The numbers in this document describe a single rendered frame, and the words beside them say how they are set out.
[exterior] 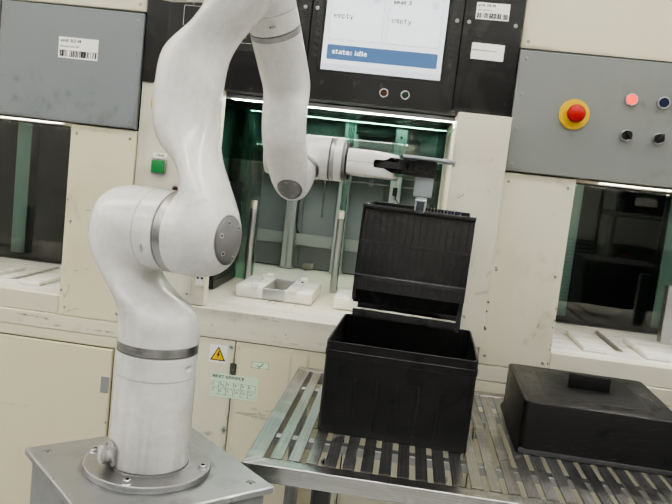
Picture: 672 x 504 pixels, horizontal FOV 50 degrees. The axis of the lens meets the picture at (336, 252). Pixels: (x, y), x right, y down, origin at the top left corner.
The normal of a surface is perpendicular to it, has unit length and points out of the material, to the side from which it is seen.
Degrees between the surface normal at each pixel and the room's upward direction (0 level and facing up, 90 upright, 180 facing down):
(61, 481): 0
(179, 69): 84
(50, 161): 90
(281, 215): 90
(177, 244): 99
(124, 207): 63
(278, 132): 89
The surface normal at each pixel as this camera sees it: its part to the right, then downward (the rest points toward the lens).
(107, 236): -0.33, 0.16
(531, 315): -0.11, 0.10
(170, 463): 0.68, 0.16
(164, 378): 0.41, 0.15
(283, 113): -0.22, -0.11
